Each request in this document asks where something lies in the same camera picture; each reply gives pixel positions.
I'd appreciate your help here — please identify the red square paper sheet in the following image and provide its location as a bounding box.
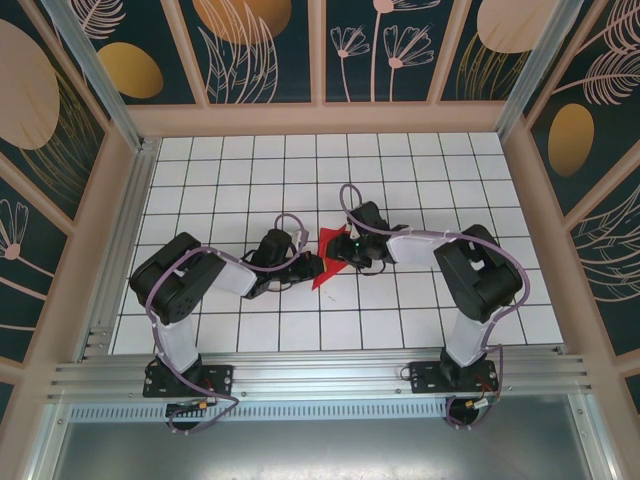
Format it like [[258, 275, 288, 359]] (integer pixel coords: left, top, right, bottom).
[[310, 224, 351, 291]]

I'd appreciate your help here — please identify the grey metal shelf sheet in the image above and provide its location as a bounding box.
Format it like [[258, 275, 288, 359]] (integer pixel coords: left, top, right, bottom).
[[29, 419, 616, 480]]

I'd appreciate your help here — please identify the long aluminium mounting rail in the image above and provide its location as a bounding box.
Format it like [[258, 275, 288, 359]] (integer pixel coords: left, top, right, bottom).
[[47, 349, 596, 401]]

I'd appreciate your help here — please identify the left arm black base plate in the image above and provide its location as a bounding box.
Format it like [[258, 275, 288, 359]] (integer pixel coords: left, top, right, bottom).
[[143, 363, 235, 399]]

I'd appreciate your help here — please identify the slotted metal cable tray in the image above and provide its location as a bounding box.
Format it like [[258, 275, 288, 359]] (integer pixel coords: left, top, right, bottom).
[[64, 403, 501, 424]]

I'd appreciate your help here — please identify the short aluminium side rail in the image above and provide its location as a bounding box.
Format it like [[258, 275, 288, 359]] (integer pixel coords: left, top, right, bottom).
[[79, 139, 162, 362]]

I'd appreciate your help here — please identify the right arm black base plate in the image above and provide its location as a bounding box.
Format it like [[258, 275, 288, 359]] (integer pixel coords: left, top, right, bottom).
[[409, 359, 499, 395]]

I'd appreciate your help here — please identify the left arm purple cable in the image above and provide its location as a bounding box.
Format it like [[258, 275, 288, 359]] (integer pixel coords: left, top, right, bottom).
[[147, 214, 307, 436]]

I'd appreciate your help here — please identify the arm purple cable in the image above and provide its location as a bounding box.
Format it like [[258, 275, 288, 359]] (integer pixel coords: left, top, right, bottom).
[[147, 214, 307, 436], [339, 183, 531, 431]]

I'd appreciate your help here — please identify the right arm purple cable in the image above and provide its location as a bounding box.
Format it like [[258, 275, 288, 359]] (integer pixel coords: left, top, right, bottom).
[[339, 183, 531, 431]]

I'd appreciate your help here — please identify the aluminium corner post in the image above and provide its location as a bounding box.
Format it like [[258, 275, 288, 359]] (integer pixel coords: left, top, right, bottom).
[[494, 0, 601, 146], [39, 0, 147, 152]]

